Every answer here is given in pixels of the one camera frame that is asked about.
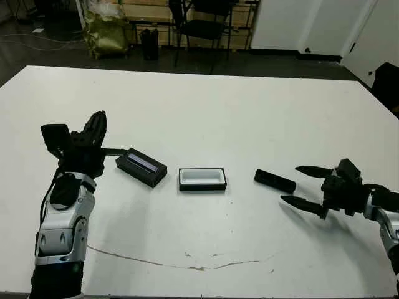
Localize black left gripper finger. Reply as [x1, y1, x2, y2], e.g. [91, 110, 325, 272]
[80, 110, 102, 148]
[94, 110, 108, 148]

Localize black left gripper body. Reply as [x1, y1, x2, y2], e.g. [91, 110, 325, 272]
[57, 130, 128, 179]

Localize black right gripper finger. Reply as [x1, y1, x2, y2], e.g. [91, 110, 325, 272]
[294, 165, 337, 181]
[279, 194, 329, 221]

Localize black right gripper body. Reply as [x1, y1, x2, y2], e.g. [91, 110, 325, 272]
[320, 173, 377, 218]

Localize black bar-shaped camera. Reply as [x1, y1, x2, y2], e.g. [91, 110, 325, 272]
[254, 169, 297, 194]

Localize black box lid blue print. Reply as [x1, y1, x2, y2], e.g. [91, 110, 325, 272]
[115, 148, 168, 189]

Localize black box base white insert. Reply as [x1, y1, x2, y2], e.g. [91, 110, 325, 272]
[178, 167, 228, 192]

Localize yellow-green sack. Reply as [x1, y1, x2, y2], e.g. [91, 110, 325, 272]
[83, 9, 131, 60]

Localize black waste bin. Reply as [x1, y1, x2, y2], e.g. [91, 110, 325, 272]
[139, 28, 159, 61]

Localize black chair backrest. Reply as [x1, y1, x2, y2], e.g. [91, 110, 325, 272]
[370, 62, 399, 121]

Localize black baseboard strip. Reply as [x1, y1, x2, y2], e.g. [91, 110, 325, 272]
[249, 47, 343, 64]

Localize black mesh chair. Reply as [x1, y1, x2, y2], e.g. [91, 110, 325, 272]
[168, 0, 234, 75]

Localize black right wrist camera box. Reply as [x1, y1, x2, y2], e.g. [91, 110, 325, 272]
[335, 158, 363, 185]

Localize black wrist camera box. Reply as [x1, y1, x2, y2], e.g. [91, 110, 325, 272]
[335, 158, 363, 185]
[40, 123, 71, 153]

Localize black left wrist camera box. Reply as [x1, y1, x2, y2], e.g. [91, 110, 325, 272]
[40, 123, 71, 153]

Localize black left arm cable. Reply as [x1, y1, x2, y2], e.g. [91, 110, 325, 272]
[39, 168, 62, 225]

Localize white partition post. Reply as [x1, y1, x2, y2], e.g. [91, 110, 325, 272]
[75, 0, 86, 31]

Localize white floor cable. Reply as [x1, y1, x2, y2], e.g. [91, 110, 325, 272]
[0, 31, 85, 52]

